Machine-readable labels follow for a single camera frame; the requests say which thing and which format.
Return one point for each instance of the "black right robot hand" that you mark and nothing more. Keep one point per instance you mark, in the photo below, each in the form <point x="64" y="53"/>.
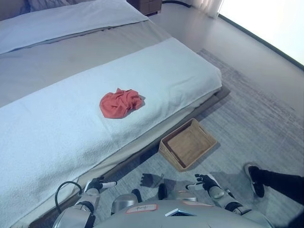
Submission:
<point x="208" y="181"/>

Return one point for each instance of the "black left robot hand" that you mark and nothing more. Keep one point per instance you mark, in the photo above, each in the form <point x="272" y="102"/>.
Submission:
<point x="95" y="183"/>

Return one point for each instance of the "red cloth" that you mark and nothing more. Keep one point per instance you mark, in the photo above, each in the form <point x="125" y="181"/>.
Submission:
<point x="118" y="104"/>

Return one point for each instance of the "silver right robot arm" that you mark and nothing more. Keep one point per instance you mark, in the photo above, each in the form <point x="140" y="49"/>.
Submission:
<point x="234" y="204"/>

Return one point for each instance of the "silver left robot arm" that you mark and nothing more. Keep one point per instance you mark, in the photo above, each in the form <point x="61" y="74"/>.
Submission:
<point x="79" y="209"/>

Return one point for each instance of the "woven wicker basket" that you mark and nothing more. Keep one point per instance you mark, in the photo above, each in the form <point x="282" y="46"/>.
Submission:
<point x="190" y="145"/>

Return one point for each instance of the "white terry bed blanket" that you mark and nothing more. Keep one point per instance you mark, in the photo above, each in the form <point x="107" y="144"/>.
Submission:
<point x="71" y="123"/>

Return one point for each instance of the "beige bed sheet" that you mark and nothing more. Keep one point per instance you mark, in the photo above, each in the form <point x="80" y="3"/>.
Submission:
<point x="71" y="59"/>

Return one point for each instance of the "silver right robot leg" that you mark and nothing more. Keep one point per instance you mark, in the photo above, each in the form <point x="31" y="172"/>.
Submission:
<point x="186" y="196"/>

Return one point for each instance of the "silver robot leg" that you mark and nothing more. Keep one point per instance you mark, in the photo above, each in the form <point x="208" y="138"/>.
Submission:
<point x="186" y="196"/>
<point x="124" y="202"/>

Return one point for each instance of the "silver left robot leg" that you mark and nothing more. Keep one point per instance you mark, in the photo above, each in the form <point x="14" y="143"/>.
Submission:
<point x="124" y="202"/>

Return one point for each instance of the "silver robot torso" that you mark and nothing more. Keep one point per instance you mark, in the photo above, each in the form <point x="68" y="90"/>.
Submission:
<point x="180" y="216"/>

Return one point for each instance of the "black right robot foot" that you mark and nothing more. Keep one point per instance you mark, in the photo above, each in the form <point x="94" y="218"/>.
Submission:
<point x="162" y="191"/>

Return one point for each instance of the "black sneaker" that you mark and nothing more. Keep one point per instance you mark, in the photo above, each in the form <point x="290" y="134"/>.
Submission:
<point x="256" y="180"/>

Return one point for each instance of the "black trouser leg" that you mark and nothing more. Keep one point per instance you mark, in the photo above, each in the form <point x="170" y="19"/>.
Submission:
<point x="282" y="184"/>

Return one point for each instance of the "grey floor rug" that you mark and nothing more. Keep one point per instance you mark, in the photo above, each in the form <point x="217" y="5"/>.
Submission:
<point x="249" y="118"/>

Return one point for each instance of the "white curtain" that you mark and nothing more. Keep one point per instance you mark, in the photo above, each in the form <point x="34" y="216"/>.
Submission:
<point x="206" y="7"/>

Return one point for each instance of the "brown wooden nightstand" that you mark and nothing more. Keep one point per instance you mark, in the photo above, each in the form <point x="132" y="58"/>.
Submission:
<point x="147" y="6"/>

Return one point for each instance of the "dark headboard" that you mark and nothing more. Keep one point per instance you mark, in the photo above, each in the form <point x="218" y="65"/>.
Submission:
<point x="14" y="8"/>

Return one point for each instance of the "brown bed frame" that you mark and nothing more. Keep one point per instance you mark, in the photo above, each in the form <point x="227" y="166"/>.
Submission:
<point x="213" y="97"/>

